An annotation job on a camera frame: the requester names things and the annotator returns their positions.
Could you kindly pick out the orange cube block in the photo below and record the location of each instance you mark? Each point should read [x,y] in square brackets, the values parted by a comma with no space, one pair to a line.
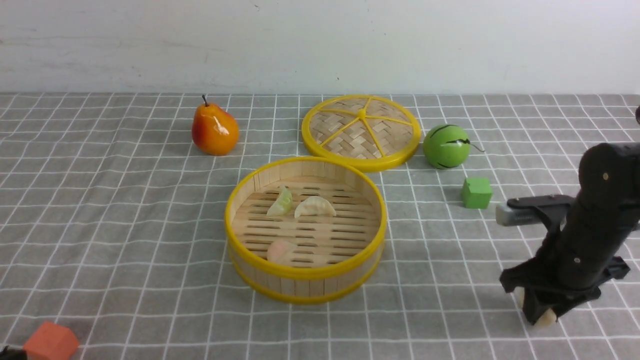
[51,342]

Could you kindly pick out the green cube block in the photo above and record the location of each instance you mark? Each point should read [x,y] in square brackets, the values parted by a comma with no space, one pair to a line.
[476,193]

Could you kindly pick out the pink dumpling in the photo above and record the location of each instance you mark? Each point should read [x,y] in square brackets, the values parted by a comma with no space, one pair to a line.
[280,251]

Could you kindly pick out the woven bamboo steamer lid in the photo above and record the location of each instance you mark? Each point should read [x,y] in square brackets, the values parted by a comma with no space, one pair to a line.
[370,133]

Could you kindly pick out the green toy watermelon ball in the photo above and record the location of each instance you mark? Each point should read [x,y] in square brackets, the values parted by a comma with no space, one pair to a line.
[447,146]

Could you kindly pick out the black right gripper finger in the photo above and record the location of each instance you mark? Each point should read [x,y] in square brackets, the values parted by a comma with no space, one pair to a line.
[538,300]

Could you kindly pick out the orange toy pear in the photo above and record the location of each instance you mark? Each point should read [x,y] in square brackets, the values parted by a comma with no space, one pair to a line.
[214,131]

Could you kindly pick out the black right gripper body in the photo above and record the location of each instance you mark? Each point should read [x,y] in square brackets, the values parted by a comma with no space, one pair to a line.
[576,255]

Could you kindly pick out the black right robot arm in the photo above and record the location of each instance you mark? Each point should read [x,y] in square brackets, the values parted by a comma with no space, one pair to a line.
[609,175]

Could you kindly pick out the green dumpling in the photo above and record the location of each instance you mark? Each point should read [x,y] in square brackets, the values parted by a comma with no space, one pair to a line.
[283,203]

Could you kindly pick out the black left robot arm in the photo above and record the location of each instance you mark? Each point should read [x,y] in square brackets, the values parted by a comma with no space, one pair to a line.
[10,353]

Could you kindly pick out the grey checked tablecloth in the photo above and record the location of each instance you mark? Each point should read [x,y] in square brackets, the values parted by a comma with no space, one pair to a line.
[112,225]

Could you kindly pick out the white dumpling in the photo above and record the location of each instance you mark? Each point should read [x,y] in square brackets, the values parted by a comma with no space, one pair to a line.
[315,206]
[548,318]

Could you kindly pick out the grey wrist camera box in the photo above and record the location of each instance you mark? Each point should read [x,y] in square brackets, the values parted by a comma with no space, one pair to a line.
[547,209]

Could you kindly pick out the bamboo steamer tray yellow rim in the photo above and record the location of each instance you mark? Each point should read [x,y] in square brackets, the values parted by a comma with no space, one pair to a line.
[334,256]

